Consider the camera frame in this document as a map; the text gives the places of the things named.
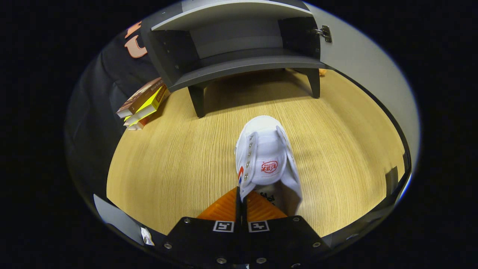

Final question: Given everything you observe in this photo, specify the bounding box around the yellow book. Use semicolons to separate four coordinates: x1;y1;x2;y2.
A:
123;85;167;126

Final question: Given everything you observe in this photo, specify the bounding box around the grey shoe cabinet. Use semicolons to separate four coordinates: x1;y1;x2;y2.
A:
141;0;333;118

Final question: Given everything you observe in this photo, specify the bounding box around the white canvas shoe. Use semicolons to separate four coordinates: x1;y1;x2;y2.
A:
235;115;303;217

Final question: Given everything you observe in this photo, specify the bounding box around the brown book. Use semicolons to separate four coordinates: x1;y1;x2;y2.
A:
117;77;165;118

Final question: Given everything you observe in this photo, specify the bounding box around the black backdrop cloth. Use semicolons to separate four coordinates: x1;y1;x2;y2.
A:
65;21;168;210

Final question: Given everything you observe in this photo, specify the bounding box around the orange book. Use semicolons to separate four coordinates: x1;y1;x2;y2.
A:
127;90;170;130

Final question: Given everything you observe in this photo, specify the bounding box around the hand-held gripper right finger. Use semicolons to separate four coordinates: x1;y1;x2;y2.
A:
242;191;333;268

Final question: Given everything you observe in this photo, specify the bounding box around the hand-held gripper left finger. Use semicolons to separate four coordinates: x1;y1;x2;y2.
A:
163;187;243;268

